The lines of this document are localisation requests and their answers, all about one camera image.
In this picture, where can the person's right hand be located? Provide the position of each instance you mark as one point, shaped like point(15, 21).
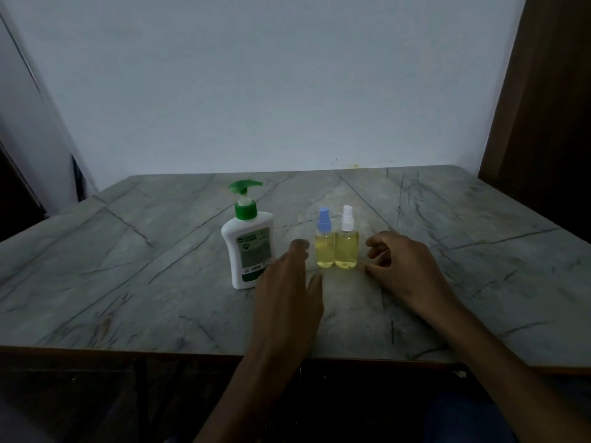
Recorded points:
point(411, 272)

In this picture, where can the person's left hand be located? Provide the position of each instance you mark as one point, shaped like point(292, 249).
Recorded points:
point(284, 309)

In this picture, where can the person's right thumb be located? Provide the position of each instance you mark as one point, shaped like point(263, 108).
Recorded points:
point(375, 273)

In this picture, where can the person's left thumb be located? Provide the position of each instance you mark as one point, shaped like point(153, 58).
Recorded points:
point(316, 292)

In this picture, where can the person's right forearm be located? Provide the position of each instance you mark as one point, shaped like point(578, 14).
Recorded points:
point(503, 378)

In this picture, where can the person's left forearm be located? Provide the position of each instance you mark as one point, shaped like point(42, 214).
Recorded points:
point(244, 401)

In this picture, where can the white cap yellow spray bottle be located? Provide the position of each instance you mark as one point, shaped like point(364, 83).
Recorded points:
point(346, 244)

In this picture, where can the blue cap yellow spray bottle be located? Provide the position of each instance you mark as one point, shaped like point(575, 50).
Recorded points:
point(324, 244)

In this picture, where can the white green pump soap bottle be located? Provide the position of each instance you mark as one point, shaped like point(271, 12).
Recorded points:
point(248, 251)

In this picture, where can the person's blue trouser leg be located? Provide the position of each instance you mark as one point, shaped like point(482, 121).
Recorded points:
point(461, 417)

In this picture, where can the brown wooden door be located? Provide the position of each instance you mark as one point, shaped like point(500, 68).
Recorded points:
point(540, 115)

